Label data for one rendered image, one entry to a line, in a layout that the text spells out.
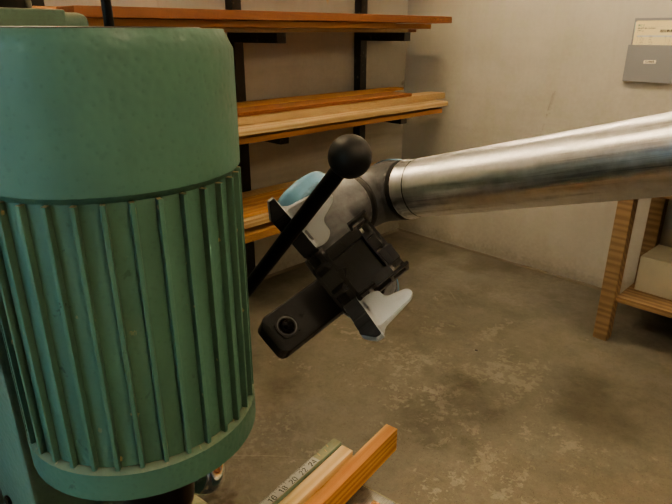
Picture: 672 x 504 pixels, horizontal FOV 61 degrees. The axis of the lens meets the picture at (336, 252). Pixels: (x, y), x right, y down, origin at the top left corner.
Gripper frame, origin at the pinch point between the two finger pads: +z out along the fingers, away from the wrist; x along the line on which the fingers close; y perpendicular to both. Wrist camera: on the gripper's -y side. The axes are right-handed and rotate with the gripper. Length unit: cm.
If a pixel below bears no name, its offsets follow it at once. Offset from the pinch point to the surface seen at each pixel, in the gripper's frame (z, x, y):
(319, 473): -31.9, 15.6, -18.3
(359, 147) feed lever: 5.8, -4.1, 8.7
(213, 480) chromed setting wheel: -21.0, 7.7, -26.1
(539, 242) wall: -338, 14, 109
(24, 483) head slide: -1.7, -2.0, -31.9
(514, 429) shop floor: -198, 63, 12
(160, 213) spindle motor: 15.7, -5.5, -4.2
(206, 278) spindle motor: 10.7, -2.2, -5.4
